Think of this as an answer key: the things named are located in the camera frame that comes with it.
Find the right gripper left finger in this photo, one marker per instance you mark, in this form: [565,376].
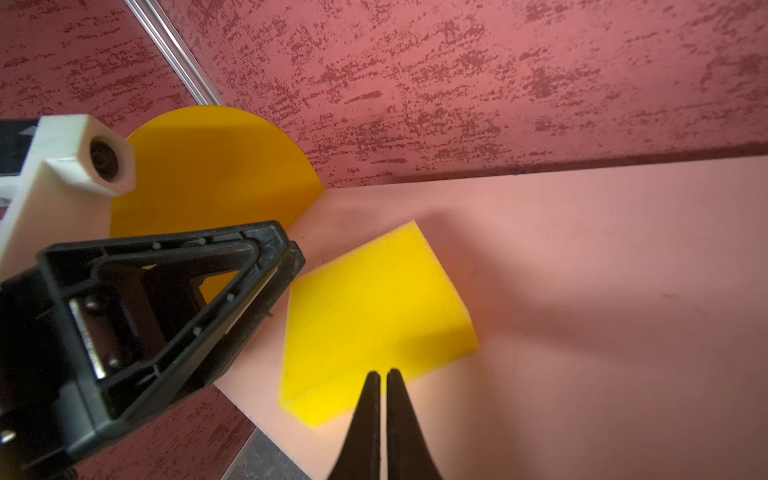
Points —
[360,454]

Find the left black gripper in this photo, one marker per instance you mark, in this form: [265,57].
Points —
[147,321]

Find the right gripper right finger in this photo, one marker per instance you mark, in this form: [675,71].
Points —
[408,456]

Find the yellow sponge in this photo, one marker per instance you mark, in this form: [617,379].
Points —
[387,304]

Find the yellow shelf unit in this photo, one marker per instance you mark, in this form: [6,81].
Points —
[621,312]

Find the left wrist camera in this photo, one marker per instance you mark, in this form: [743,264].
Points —
[59,177]

